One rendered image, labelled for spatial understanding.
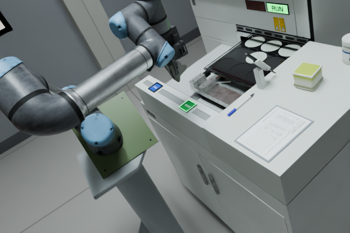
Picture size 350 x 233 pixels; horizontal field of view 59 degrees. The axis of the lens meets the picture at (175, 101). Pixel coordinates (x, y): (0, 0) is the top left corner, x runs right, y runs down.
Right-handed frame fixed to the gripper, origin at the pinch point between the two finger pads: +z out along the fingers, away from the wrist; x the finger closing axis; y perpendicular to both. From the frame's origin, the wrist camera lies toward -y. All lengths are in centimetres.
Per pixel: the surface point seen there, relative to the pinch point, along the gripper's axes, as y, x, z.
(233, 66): 35.5, 11.3, 20.2
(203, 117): -0.3, -10.6, 14.3
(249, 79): 31.2, -3.6, 20.2
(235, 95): 21.6, -3.8, 22.1
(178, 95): 2.6, 9.8, 14.0
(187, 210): -14, 33, 110
